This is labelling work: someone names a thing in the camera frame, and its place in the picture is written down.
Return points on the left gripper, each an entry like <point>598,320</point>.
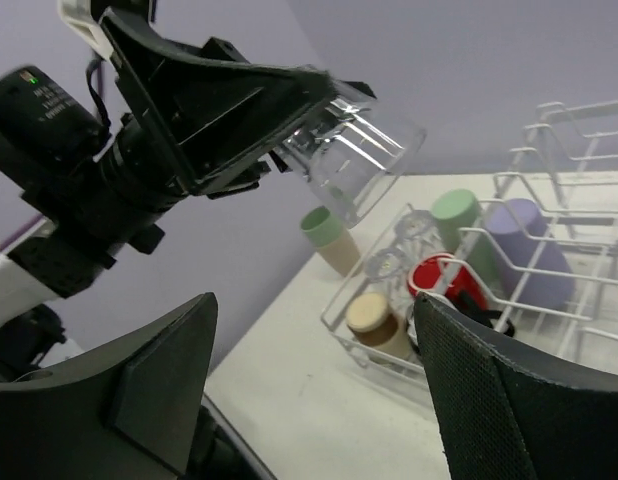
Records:
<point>204,122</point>

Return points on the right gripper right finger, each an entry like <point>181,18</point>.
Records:
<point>507,410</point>

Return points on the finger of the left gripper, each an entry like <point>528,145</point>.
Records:
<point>355,91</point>

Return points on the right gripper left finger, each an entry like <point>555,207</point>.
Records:
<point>125,410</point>

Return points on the clear glass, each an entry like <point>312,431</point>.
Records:
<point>352,154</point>
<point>387,268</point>
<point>416,229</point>

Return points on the beige cup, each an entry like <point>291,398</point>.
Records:
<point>342,255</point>

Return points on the light green cup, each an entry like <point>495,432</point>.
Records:
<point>321,226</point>

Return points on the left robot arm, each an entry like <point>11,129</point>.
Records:
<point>69,168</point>

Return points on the green cup in low rack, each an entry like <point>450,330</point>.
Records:
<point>454,211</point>

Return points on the purple cup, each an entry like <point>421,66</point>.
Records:
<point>531,272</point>

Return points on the red mug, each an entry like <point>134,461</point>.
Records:
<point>438,274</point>

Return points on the cream and brown cup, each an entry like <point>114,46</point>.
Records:
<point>375,324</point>

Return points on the tall white wire rack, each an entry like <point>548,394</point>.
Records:
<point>568,165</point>

